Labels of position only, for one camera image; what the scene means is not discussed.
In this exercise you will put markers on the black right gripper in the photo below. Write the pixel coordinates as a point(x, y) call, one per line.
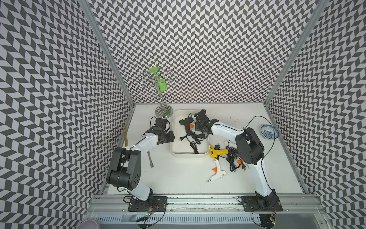
point(197, 126)

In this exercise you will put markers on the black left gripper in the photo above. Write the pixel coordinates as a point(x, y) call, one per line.
point(171, 137)

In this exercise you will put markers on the mint green glue gun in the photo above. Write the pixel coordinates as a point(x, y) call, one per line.
point(197, 134)

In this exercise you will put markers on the white glue gun orange trigger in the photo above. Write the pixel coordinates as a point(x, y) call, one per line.
point(193, 126)

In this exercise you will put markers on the black glue gun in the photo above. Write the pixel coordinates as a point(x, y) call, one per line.
point(193, 143)

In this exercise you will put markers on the white plastic storage box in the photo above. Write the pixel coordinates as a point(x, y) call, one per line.
point(188, 142)

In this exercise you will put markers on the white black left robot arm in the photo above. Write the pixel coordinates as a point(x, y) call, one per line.
point(125, 165)

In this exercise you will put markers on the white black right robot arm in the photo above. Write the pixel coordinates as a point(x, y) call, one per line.
point(251, 151)

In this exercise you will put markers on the yellow glue gun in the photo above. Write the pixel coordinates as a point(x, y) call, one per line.
point(215, 153)

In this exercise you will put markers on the metal file tool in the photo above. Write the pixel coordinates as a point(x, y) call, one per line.
point(150, 159)

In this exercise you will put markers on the silver stand green leaves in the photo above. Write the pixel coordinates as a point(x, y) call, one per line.
point(159, 81)

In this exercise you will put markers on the blue white ceramic bowl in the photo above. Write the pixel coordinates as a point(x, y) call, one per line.
point(269, 132)

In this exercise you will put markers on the wooden stick at wall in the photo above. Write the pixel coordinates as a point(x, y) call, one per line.
point(125, 135)

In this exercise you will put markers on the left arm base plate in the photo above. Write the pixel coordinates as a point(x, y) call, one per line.
point(158, 204)

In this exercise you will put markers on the aluminium front rail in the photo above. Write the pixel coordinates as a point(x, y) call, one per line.
point(203, 204)

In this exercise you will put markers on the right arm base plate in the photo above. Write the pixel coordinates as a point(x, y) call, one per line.
point(268, 204)

